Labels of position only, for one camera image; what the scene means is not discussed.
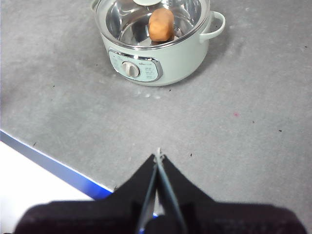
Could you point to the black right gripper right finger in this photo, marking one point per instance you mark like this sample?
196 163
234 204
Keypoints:
219 219

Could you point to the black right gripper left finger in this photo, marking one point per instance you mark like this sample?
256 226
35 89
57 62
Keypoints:
97 217

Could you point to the brown potato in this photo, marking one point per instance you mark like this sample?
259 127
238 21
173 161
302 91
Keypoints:
161 24

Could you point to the pale green electric pot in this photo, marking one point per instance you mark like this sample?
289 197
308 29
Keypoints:
175 63

